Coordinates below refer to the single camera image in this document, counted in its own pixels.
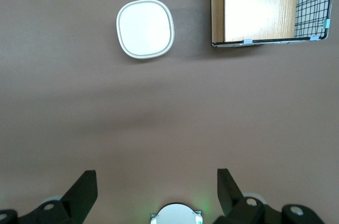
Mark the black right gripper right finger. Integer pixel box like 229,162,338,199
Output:
213,168,327,224

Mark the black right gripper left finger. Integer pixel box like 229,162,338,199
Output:
0,170,98,224

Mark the white trash can lid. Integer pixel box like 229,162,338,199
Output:
119,2,172,56

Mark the round white device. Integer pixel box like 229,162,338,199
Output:
149,202,203,224

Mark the black wire mesh rack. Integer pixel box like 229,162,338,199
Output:
211,0,336,48

